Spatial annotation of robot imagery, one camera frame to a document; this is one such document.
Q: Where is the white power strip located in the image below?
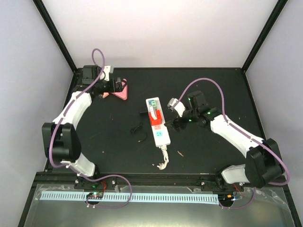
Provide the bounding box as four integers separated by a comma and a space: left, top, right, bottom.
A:
145, 97, 170, 148

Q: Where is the pink triangular socket adapter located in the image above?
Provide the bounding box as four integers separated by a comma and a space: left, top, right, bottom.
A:
111, 78, 128, 101

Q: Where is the small pink plug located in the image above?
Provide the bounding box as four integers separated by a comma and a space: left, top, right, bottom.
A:
102, 93, 109, 98

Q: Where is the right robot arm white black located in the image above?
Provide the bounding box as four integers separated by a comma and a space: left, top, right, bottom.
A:
165, 91, 285, 191

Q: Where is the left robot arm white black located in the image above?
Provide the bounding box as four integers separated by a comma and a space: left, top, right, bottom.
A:
42, 65, 127, 189

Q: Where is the red plug adapter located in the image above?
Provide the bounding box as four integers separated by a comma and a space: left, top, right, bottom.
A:
149, 110, 162, 126

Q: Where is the white plug on strip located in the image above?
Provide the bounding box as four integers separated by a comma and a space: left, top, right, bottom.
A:
149, 105, 158, 120

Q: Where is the green plug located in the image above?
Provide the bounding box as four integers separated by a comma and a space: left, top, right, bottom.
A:
151, 100, 157, 107

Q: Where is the right controller board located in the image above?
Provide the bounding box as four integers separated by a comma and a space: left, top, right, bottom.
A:
218, 194, 237, 201

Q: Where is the controller board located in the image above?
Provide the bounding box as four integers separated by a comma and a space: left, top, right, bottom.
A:
86, 192, 104, 200
218, 194, 237, 201

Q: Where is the left controller board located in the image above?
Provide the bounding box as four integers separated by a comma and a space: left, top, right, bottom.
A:
86, 192, 104, 200

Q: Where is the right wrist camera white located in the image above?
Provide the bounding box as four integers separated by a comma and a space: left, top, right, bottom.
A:
167, 98, 186, 117

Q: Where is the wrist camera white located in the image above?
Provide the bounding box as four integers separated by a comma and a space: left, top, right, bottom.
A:
100, 65, 114, 81
167, 98, 186, 117

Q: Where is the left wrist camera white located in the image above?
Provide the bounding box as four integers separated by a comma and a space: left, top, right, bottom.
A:
100, 65, 114, 81

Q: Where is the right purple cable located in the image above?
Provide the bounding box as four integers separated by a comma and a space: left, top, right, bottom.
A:
175, 77, 291, 210

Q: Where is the purple cable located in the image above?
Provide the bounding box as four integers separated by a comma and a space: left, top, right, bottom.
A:
48, 48, 133, 209
175, 77, 291, 210

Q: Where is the thin black wire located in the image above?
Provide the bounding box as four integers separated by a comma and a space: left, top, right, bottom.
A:
130, 122, 149, 142

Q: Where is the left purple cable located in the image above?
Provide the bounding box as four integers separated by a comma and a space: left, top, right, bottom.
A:
48, 48, 133, 209

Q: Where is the white braided cord with plug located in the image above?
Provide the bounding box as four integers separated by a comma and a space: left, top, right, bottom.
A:
156, 146, 170, 171

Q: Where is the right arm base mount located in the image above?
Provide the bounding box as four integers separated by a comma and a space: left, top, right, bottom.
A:
199, 170, 244, 192

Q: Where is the light blue slotted cable duct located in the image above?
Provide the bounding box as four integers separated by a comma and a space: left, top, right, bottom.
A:
40, 191, 219, 205

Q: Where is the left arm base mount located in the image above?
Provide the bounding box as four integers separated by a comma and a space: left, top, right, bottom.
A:
73, 175, 117, 191

